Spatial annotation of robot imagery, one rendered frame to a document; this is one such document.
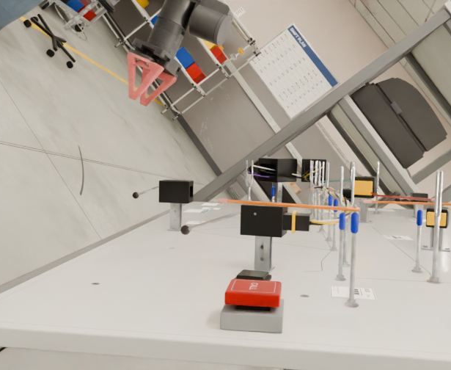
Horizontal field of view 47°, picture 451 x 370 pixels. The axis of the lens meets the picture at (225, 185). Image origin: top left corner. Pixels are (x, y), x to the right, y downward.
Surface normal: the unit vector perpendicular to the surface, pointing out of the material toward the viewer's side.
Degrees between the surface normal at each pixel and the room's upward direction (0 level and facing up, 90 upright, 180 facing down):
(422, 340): 52
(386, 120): 90
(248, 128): 90
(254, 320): 90
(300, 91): 90
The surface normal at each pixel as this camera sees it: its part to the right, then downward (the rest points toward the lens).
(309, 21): -0.21, -0.05
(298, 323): 0.02, -1.00
